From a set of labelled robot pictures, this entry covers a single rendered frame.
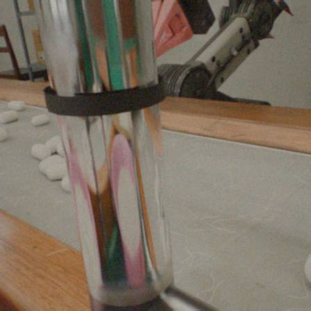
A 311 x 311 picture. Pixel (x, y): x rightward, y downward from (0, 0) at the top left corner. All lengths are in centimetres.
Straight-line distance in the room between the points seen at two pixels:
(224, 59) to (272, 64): 166
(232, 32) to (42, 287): 81
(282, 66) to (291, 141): 209
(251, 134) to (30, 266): 34
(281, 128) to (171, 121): 17
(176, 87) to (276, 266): 61
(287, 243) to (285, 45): 228
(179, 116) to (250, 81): 210
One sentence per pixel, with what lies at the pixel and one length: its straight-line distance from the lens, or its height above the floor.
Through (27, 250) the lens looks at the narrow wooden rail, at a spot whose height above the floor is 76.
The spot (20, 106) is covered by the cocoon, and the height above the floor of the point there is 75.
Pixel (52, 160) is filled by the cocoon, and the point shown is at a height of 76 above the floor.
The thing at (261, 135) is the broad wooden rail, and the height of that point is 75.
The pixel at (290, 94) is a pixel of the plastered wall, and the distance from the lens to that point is 258.
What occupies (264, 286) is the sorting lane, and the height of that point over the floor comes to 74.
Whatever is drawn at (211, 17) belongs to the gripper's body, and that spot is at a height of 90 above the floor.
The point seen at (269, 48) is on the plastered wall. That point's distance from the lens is 259.
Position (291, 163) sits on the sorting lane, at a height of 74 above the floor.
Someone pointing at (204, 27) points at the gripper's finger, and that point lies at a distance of 59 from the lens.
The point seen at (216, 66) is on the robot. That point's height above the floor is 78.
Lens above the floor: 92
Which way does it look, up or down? 21 degrees down
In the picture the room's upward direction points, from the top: 5 degrees counter-clockwise
